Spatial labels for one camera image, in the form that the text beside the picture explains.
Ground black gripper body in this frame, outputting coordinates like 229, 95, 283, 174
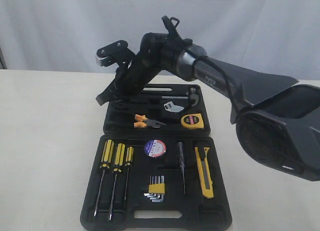
96, 53, 160, 106

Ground black electrical tape roll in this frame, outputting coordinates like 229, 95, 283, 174
143, 139, 167, 159

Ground black plastic tool case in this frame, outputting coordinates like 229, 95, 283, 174
80, 84, 232, 231

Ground hex key set yellow holder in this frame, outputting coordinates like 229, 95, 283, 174
143, 175, 166, 203

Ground large yellow black screwdriver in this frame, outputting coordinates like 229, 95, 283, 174
93, 139, 115, 217

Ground yellow tape measure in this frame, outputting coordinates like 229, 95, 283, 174
180, 113, 204, 130

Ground claw hammer black handle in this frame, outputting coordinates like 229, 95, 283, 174
161, 87, 200, 107

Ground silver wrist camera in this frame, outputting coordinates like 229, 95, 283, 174
95, 40, 135, 67

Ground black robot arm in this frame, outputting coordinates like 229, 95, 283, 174
96, 33, 320, 182

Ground medium yellow black screwdriver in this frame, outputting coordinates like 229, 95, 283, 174
108, 143, 126, 221

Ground white backdrop curtain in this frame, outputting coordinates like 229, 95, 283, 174
0, 0, 320, 80

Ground yellow black utility knife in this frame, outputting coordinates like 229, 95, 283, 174
194, 146, 215, 199

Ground clear voltage tester screwdriver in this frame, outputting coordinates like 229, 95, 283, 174
177, 141, 186, 195

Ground small yellow black screwdriver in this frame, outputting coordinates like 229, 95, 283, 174
124, 146, 134, 201

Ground adjustable wrench black handle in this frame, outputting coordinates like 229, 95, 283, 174
149, 99, 186, 114

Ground pliers black orange handles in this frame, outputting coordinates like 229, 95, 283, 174
133, 114, 166, 129

